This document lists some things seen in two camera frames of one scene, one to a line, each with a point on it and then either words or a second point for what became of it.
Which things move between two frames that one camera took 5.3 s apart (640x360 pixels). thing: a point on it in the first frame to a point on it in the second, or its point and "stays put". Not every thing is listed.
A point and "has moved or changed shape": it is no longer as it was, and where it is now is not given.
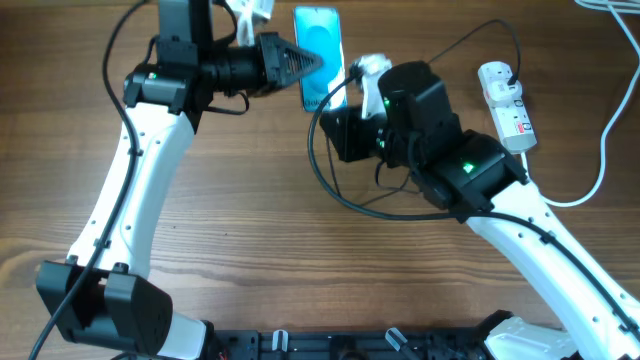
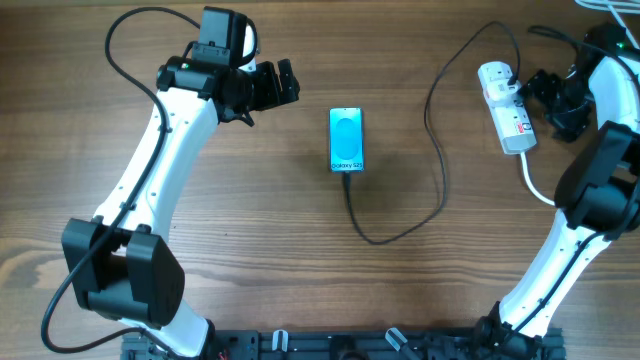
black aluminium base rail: (397, 344) stays put
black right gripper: (348, 142) to (539, 85)
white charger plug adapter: (502, 91) stays put
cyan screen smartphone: (319, 31) has moved or changed shape
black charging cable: (512, 79) to (347, 174)
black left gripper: (271, 50) to (270, 94)
